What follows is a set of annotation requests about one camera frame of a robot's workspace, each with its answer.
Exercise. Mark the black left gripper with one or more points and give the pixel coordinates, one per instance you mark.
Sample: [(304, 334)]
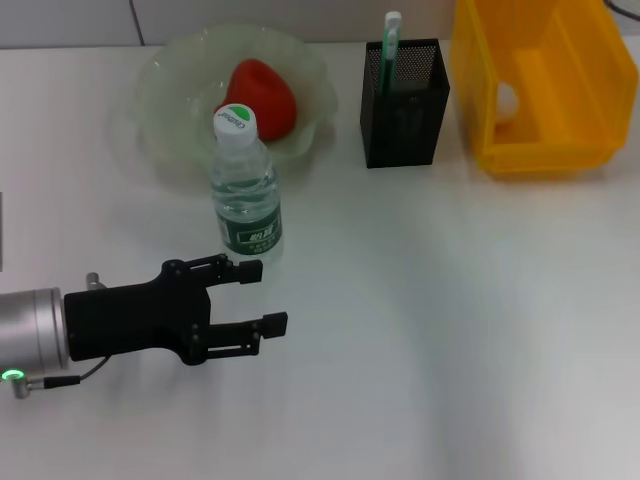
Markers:
[(135, 320)]

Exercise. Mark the green utility knife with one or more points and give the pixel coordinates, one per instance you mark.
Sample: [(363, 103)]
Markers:
[(391, 50)]

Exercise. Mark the white paper ball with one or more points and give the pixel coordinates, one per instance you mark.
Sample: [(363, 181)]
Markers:
[(507, 105)]

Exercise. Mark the green glass fruit plate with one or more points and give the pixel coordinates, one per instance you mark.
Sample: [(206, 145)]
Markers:
[(175, 100)]

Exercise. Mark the orange toy fruit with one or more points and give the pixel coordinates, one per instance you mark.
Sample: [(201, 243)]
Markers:
[(270, 95)]

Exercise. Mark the black mesh pen holder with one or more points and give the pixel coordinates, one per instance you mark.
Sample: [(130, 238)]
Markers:
[(400, 130)]

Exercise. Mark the yellow plastic bin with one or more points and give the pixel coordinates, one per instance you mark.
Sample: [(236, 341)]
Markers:
[(550, 100)]

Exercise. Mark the clear green-label water bottle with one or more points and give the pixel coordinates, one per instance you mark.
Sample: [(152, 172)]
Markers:
[(247, 200)]

